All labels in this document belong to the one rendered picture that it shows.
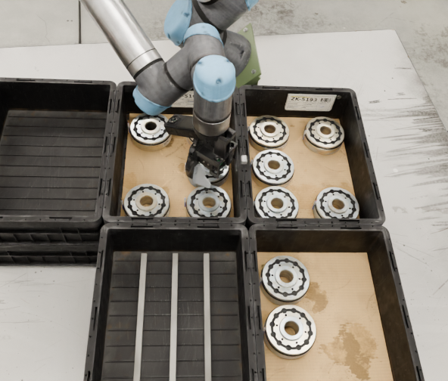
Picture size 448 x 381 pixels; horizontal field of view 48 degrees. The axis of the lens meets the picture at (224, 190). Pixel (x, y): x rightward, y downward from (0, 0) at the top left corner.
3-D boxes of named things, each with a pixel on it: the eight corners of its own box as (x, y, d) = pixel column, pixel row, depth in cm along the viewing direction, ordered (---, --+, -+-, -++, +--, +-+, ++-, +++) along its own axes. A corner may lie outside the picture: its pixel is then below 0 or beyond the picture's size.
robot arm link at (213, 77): (232, 48, 93) (241, 81, 88) (227, 90, 102) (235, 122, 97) (190, 51, 91) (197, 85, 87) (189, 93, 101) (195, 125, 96)
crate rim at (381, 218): (237, 91, 128) (238, 84, 126) (352, 94, 130) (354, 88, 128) (246, 228, 106) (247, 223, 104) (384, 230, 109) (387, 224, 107)
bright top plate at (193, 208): (189, 184, 117) (189, 182, 117) (231, 188, 117) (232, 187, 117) (184, 221, 112) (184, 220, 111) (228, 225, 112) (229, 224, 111)
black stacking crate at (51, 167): (6, 110, 131) (-8, 78, 121) (121, 113, 133) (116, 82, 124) (-31, 247, 109) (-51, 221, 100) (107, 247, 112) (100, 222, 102)
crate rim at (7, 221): (-6, 83, 123) (-9, 76, 121) (118, 87, 125) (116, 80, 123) (-49, 226, 101) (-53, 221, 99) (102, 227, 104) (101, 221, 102)
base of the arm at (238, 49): (206, 65, 153) (182, 48, 146) (241, 28, 148) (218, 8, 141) (220, 93, 143) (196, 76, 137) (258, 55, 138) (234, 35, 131)
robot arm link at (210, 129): (185, 111, 98) (210, 88, 102) (185, 126, 102) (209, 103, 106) (216, 130, 96) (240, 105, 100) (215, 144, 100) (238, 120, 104)
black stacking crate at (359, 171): (234, 116, 136) (238, 86, 126) (341, 119, 138) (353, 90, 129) (242, 248, 114) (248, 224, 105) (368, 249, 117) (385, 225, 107)
